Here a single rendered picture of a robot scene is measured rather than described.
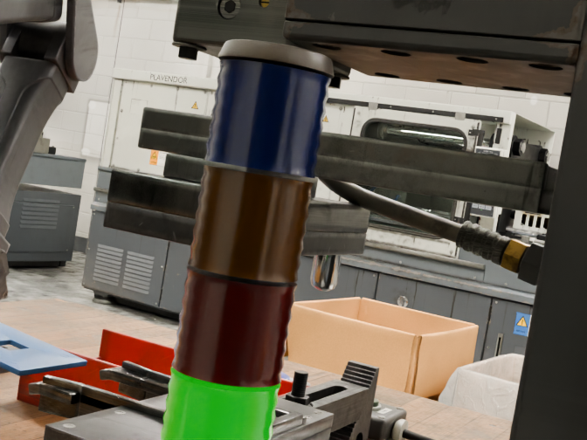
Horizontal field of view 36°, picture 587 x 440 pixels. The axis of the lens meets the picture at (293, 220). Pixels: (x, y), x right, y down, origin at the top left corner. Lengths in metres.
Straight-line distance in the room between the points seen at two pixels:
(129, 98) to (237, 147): 6.34
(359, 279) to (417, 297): 0.38
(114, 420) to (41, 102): 0.50
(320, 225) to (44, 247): 7.34
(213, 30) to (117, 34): 8.90
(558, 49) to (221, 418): 0.26
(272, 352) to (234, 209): 0.05
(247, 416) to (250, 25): 0.31
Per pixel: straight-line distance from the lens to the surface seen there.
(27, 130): 1.00
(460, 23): 0.49
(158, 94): 6.47
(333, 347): 2.97
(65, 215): 8.02
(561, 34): 0.47
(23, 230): 7.71
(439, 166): 0.50
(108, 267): 6.61
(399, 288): 5.39
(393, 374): 2.88
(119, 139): 6.65
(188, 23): 0.58
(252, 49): 0.29
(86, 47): 1.05
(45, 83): 1.02
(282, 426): 0.62
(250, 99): 0.29
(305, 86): 0.29
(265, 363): 0.30
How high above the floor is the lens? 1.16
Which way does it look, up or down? 3 degrees down
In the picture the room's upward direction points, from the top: 9 degrees clockwise
